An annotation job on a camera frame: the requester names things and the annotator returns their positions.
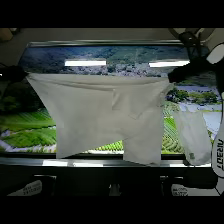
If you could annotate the white shirt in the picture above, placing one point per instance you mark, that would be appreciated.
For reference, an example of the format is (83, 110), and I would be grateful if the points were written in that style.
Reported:
(96, 113)

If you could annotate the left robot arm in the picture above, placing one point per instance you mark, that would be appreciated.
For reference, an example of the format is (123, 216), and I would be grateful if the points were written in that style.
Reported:
(12, 74)

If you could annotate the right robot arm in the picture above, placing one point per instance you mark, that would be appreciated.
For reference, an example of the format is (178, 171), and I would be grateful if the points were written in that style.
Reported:
(218, 156)

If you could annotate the white garment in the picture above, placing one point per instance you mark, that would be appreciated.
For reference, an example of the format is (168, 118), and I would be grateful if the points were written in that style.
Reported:
(193, 136)

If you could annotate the silver frame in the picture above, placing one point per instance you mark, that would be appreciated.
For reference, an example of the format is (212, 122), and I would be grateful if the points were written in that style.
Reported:
(100, 162)

